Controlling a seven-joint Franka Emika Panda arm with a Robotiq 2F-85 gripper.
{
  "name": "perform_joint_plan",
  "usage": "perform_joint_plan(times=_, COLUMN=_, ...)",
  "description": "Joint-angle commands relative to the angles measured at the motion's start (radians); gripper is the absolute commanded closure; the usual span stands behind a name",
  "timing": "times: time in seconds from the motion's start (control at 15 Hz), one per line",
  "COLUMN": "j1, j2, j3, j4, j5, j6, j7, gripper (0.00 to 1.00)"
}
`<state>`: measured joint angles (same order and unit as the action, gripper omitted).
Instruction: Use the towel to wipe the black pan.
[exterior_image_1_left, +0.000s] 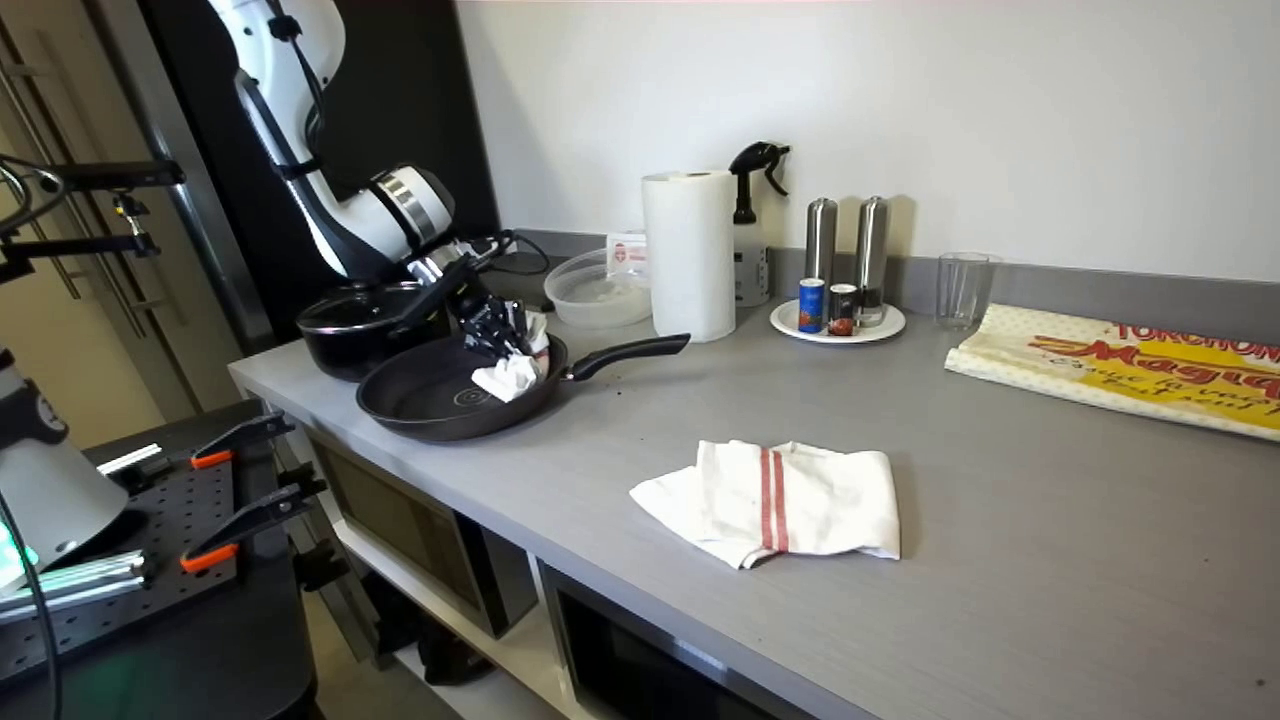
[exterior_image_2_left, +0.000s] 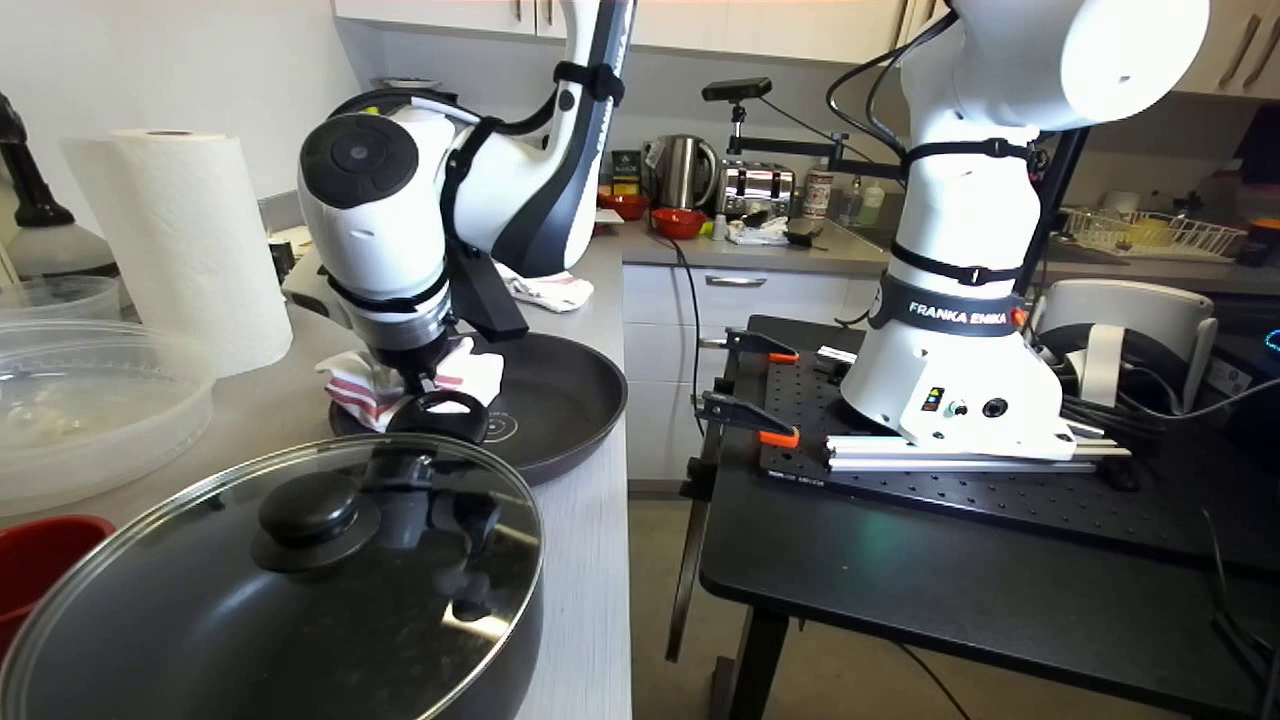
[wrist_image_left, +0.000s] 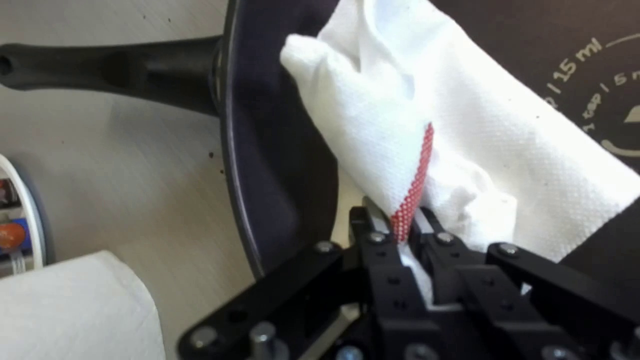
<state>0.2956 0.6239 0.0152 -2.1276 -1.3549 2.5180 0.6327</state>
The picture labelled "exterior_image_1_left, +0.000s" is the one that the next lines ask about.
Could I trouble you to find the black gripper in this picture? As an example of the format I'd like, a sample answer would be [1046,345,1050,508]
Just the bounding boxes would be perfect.
[433,245,554,363]

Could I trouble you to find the white red-striped towel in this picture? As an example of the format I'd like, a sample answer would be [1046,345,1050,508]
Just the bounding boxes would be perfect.
[628,436,909,571]
[468,311,554,406]

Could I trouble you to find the black frying pan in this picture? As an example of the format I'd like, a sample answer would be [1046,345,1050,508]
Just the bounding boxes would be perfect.
[354,329,698,445]

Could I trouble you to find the white paper towel roll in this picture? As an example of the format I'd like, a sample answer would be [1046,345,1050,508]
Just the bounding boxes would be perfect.
[639,167,742,348]

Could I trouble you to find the folded white red-striped towel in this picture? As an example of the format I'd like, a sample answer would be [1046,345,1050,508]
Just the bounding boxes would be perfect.
[628,436,909,571]

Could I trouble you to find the clear plastic container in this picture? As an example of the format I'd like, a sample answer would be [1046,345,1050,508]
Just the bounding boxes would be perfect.
[542,245,655,332]

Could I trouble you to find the white red labelled packet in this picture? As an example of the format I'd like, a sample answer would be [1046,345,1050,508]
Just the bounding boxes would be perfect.
[604,228,652,285]

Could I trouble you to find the black pot with glass lid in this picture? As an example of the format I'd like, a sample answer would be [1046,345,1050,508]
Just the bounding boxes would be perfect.
[292,276,464,384]

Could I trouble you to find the built-in microwave oven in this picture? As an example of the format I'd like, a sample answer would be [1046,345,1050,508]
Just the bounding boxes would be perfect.
[308,427,542,641]

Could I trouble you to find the black refrigerator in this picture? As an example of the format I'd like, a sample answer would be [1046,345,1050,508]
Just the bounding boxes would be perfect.
[138,0,510,345]

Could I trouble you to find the spray bottle with black trigger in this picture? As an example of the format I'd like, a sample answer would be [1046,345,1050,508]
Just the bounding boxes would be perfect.
[725,138,792,311]

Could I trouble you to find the blue spice jar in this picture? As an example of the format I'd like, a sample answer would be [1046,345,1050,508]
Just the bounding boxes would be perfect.
[798,276,834,335]

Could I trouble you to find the steel spice grinder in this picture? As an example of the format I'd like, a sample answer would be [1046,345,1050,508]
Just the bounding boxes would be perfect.
[854,191,892,300]
[800,197,840,288]

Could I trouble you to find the small dark jar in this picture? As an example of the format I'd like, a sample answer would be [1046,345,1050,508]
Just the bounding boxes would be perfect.
[824,278,864,341]

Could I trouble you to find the dark built-in appliance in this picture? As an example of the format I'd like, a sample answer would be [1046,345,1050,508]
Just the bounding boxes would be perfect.
[535,554,815,720]

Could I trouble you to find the small white plate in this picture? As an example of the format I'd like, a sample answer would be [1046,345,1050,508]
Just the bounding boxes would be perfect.
[769,297,912,352]

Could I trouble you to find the clear drinking glass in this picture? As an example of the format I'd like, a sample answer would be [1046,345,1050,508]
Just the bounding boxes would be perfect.
[935,250,996,335]

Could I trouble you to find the black perforated robot table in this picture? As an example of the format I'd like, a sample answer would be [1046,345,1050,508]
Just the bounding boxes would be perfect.
[0,395,324,720]

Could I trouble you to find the white metal mounting rails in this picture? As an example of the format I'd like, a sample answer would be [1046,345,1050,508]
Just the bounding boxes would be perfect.
[0,546,153,620]

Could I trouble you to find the yellow red printed bag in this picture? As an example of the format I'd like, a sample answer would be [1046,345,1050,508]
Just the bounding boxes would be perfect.
[941,300,1280,445]

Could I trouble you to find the black clamp with orange handle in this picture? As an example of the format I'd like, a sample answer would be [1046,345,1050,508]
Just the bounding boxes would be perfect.
[187,406,296,471]
[176,460,331,580]

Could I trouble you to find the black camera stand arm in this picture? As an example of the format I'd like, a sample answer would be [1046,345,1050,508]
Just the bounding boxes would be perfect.
[0,156,187,288]

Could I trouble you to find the black cable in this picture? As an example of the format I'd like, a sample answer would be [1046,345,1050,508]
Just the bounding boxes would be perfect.
[0,511,67,720]

